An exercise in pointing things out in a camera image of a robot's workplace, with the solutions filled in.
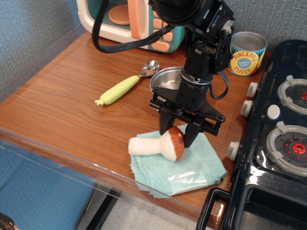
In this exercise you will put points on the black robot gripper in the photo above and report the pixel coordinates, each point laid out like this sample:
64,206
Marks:
189,105

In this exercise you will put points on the plush brown white mushroom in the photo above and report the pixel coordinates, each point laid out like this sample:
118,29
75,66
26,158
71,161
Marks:
170,145

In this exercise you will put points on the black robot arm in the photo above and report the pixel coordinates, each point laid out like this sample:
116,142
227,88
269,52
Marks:
211,24

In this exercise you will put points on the small steel pan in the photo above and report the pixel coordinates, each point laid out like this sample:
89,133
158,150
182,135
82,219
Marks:
168,78

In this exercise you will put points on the teal folded cloth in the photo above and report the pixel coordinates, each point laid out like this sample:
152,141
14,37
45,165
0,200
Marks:
199,167

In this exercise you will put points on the pineapple slices can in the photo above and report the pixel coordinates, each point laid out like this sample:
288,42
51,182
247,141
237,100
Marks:
247,49

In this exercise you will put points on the black toy stove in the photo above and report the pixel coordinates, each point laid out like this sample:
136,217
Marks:
269,179

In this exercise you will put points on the toy teal microwave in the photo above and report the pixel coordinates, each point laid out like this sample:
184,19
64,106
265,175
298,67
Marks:
129,20

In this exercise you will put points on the clear acrylic barrier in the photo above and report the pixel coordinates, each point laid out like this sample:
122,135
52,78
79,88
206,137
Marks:
42,187

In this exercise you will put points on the spoon with green handle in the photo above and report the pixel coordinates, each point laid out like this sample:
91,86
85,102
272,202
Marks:
117,91

